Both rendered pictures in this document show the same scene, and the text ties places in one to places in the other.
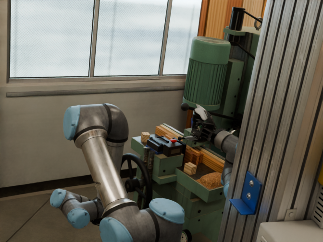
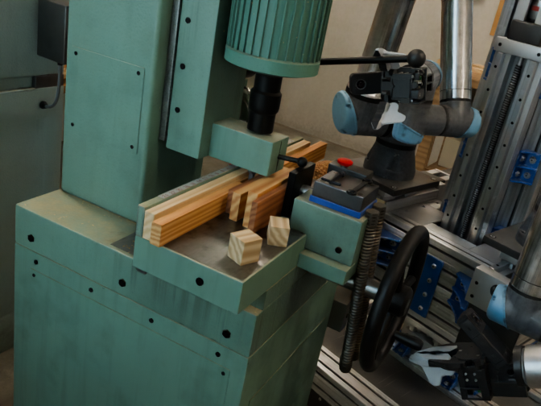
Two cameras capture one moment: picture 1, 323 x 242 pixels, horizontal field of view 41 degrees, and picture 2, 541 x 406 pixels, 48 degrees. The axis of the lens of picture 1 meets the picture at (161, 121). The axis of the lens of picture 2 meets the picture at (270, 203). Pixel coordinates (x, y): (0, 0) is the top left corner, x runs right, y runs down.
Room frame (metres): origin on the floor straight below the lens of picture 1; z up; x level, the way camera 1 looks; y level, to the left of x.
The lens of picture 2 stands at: (2.43, 0.87, 1.38)
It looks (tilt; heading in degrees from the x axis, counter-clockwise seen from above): 23 degrees down; 243
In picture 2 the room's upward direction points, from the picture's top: 11 degrees clockwise
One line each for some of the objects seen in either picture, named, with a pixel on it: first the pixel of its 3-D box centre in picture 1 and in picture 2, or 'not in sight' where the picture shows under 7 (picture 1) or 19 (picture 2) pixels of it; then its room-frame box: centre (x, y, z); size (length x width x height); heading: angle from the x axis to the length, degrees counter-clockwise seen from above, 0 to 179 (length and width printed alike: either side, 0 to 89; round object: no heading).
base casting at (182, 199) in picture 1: (205, 176); (190, 237); (2.04, -0.27, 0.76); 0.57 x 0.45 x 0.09; 129
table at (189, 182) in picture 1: (174, 164); (293, 226); (1.89, -0.09, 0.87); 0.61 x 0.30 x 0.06; 39
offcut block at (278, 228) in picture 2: not in sight; (278, 231); (1.97, 0.01, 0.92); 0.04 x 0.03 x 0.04; 70
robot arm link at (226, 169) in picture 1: (232, 174); (417, 119); (1.50, -0.30, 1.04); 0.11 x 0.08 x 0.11; 177
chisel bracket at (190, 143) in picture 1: (198, 138); (247, 149); (1.97, -0.19, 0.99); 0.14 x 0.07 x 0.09; 129
